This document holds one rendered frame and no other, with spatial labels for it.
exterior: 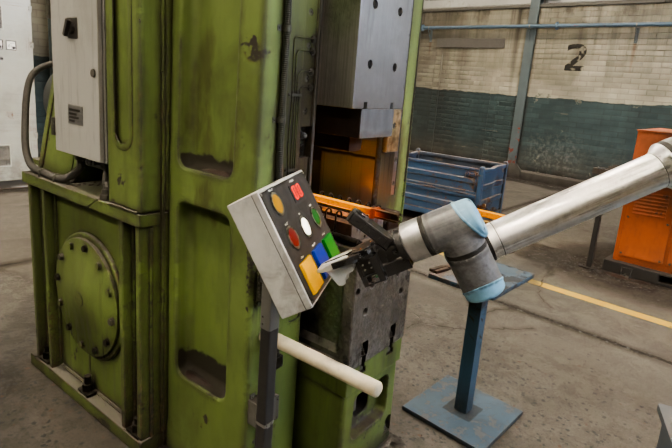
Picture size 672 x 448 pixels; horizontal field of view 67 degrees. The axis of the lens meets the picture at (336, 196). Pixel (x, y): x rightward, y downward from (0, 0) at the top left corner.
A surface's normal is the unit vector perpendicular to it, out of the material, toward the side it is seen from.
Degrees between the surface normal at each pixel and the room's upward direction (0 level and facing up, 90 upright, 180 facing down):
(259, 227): 90
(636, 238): 91
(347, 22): 90
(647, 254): 90
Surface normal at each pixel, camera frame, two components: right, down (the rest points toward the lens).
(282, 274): -0.22, 0.19
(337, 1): -0.61, 0.13
